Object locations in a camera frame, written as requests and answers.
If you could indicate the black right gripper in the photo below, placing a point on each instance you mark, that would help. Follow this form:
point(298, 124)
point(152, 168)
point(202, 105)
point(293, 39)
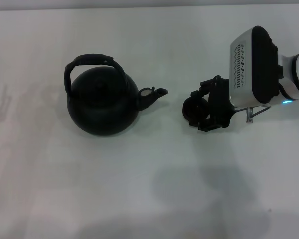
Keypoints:
point(219, 102)

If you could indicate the small dark teacup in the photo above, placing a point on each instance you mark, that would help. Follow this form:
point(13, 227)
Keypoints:
point(194, 109)

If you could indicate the silver right camera bracket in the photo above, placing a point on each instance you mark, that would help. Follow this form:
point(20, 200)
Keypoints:
point(249, 114)

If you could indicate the white vented right wrist camera box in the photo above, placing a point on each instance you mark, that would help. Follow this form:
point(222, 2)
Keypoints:
point(241, 74)

